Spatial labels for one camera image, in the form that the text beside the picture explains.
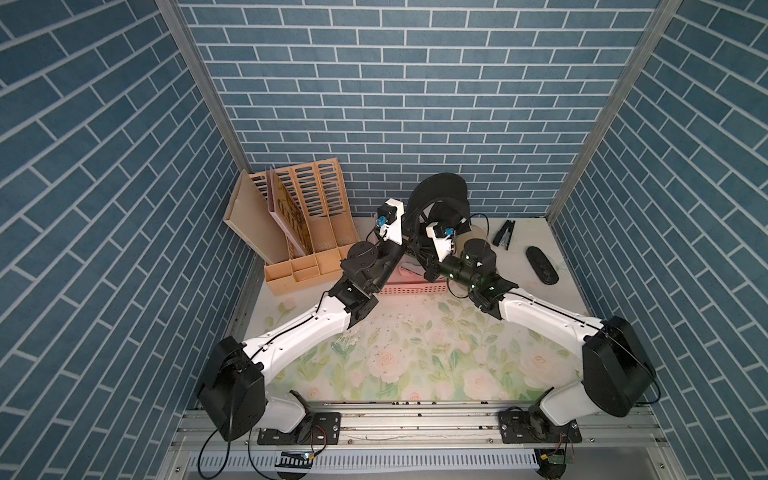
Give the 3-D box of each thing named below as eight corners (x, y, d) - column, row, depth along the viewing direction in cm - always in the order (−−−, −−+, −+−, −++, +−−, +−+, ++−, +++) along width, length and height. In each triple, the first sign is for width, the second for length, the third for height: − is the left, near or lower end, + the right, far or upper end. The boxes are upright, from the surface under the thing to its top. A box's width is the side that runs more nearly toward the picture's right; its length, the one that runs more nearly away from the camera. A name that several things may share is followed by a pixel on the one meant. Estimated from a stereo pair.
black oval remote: (546, 286, 104) (549, 281, 102) (523, 252, 114) (526, 247, 111) (558, 283, 105) (562, 278, 103) (535, 250, 115) (538, 244, 112)
